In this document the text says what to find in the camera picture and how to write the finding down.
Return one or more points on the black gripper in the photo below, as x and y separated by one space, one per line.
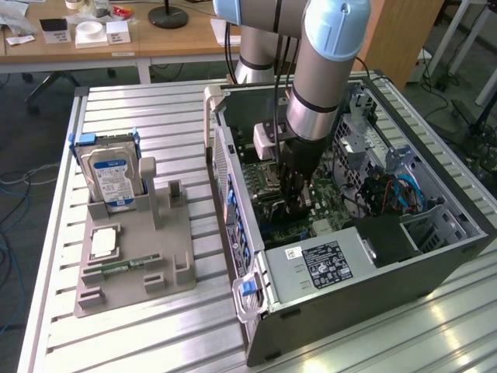
301 159

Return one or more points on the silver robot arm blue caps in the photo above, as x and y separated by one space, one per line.
322 58

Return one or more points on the metal CPU socket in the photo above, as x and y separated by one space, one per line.
270 171

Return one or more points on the green motherboard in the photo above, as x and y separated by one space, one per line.
330 190

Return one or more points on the silver chipset heatsink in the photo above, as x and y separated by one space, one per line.
322 228

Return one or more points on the grey power supply unit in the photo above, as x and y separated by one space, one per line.
287 272

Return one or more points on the blue case latch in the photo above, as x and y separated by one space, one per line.
246 289

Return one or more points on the white paper stack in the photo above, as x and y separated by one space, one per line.
219 35

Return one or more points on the silver disk bay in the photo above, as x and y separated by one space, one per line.
435 229

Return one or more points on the black silver PC case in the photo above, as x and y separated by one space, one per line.
349 311

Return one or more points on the grey parts rack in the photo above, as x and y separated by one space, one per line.
147 241

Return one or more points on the white table leg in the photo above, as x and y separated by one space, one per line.
441 40

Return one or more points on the hard disk blue carrier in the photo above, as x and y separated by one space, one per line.
110 175

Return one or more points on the black lamp base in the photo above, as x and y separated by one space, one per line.
167 17

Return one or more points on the green RAM stick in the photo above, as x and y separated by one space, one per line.
116 266

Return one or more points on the silver CPU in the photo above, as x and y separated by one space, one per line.
104 242

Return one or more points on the white box with label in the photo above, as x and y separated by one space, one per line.
117 33

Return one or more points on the red packet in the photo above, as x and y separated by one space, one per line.
121 11

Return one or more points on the white flat box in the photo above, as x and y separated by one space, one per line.
91 42

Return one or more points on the white tape roll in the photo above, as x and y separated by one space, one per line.
90 29

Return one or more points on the black chair base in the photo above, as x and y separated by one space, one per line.
49 87

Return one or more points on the beige tape roll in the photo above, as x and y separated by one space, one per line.
73 4

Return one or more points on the white box black top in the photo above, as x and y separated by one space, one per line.
54 33

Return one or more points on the wooden desk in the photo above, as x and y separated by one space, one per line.
39 54

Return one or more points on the red white card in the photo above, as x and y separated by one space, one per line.
19 40

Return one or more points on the clear plastic bag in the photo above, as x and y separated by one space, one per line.
13 17

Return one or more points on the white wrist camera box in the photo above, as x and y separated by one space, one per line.
266 143

